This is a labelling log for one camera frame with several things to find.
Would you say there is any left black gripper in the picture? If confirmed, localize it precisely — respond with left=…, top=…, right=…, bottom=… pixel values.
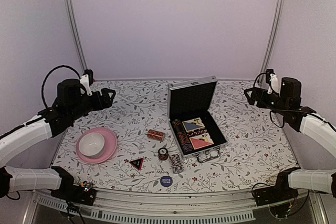
left=68, top=87, right=116, bottom=122

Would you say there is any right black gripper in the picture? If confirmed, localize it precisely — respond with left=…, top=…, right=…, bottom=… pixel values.
left=244, top=87, right=289, bottom=116

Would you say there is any orange black chip roll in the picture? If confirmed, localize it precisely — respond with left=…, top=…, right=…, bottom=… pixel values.
left=147, top=129, right=165, bottom=142

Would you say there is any short chip stack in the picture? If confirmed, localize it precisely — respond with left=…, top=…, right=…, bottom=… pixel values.
left=158, top=147, right=169, bottom=161

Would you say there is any blue peach chip stack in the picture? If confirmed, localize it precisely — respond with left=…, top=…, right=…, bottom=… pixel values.
left=169, top=154, right=184, bottom=174

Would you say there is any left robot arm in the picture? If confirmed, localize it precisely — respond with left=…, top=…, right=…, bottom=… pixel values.
left=1, top=76, right=116, bottom=200

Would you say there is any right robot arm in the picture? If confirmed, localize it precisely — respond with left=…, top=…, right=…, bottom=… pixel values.
left=244, top=77, right=335, bottom=201

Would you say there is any pink plate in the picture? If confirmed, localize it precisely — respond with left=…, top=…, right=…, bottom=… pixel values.
left=76, top=127, right=117, bottom=164

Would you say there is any white bowl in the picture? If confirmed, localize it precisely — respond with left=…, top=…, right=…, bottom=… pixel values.
left=78, top=132, right=105, bottom=158

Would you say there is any red card deck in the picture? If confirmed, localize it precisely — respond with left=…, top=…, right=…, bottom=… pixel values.
left=190, top=133, right=214, bottom=150

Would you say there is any aluminium poker case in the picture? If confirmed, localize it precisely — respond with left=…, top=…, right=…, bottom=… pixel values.
left=167, top=76, right=227, bottom=163

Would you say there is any red dice row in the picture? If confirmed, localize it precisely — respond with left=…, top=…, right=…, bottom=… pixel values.
left=187, top=129, right=208, bottom=137

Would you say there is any black triangle button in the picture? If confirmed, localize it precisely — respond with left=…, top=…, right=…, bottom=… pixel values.
left=129, top=158, right=144, bottom=170

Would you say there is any chip row in case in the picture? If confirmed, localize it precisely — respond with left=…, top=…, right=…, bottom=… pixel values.
left=172, top=119, right=194, bottom=154

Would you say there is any white dealer button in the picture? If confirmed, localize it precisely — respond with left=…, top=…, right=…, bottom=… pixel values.
left=143, top=169, right=156, bottom=178

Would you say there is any blue small blind button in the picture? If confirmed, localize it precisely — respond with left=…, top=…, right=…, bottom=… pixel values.
left=160, top=176, right=173, bottom=187

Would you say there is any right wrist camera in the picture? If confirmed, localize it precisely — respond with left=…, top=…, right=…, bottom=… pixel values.
left=265, top=69, right=279, bottom=94

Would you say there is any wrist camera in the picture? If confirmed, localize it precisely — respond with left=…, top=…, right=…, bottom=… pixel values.
left=265, top=69, right=279, bottom=94
left=80, top=69, right=94, bottom=96

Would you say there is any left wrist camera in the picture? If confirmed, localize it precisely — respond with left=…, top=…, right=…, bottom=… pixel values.
left=80, top=69, right=94, bottom=96

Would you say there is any left black cable loop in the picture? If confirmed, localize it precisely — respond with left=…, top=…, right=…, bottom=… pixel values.
left=40, top=65, right=81, bottom=108

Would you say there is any right aluminium frame post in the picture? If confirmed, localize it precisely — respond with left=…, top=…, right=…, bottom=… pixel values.
left=260, top=0, right=285, bottom=72

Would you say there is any aluminium frame post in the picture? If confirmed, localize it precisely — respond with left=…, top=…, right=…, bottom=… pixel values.
left=260, top=0, right=285, bottom=72
left=64, top=0, right=87, bottom=71

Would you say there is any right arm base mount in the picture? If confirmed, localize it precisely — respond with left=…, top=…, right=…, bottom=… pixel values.
left=251, top=183, right=299, bottom=206

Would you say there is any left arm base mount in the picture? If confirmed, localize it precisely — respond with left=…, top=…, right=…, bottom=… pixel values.
left=50, top=180, right=97, bottom=206

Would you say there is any front aluminium rail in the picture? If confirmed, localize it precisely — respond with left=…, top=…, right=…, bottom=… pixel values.
left=31, top=187, right=323, bottom=222

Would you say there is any left aluminium frame post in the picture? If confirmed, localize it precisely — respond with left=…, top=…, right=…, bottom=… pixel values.
left=64, top=0, right=87, bottom=71

